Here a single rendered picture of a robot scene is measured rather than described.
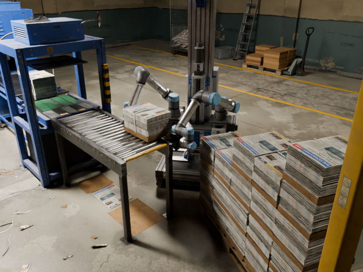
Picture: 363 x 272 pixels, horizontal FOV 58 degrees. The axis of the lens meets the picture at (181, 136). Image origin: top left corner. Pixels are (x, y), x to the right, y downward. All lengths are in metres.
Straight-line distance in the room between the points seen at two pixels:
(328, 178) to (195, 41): 2.13
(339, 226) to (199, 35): 2.44
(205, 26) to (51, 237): 2.47
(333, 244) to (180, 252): 1.71
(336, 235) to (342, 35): 8.00
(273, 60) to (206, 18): 5.68
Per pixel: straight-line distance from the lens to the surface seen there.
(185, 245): 3.06
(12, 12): 5.93
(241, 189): 2.50
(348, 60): 9.25
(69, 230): 3.37
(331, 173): 1.79
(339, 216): 1.45
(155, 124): 2.95
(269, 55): 8.98
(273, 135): 2.56
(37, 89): 4.45
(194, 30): 3.42
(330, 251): 1.56
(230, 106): 3.22
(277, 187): 2.08
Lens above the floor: 2.09
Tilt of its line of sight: 25 degrees down
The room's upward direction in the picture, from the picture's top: straight up
